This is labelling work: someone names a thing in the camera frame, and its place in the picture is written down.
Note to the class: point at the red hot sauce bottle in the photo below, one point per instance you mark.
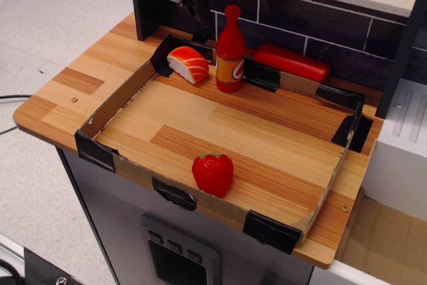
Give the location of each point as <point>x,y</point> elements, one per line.
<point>231,50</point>

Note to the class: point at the grey oven control panel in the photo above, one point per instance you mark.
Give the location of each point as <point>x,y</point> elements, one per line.
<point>177,258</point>

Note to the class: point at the cardboard fence with black tape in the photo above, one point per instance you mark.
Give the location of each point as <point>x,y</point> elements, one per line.
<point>286,136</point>

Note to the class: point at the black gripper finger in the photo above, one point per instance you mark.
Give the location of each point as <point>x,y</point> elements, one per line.
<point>200,9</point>

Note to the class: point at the salmon nigiri sushi toy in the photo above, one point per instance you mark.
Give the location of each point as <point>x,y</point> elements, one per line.
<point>188,63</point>

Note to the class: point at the white toy sink unit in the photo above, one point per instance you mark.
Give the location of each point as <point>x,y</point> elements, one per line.
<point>396,174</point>

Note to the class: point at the red toy strawberry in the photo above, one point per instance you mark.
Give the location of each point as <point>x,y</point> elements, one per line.
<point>213,173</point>

